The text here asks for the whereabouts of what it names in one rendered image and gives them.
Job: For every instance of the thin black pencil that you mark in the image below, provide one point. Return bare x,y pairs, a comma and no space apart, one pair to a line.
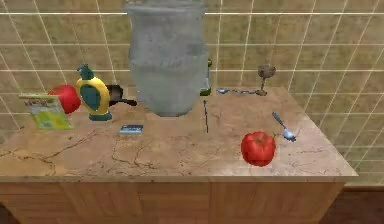
206,116

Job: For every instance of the blue silver utensil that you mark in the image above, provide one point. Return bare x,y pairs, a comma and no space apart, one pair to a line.
233,91

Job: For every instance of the wooden cabinet with marble top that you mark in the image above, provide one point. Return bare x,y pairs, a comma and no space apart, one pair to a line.
173,160

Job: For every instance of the large grey stone vase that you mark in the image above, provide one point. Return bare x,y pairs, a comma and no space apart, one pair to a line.
168,56

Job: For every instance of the blue card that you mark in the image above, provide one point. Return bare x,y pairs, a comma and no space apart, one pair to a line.
131,129

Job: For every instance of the red tomato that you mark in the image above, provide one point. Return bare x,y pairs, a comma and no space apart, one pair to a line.
258,148

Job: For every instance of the black pan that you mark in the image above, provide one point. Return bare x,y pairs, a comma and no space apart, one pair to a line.
116,95

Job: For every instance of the brown goblet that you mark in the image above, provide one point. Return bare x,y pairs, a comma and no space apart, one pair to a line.
265,75

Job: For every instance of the silver spoon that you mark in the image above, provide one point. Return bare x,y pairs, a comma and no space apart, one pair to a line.
283,127

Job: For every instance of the yellow and teal spray bottle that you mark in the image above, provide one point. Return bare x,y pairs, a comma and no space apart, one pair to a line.
93,95

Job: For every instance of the red apple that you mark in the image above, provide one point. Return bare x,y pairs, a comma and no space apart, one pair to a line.
67,97

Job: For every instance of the green book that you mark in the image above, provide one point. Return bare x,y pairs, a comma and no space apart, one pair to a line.
47,111

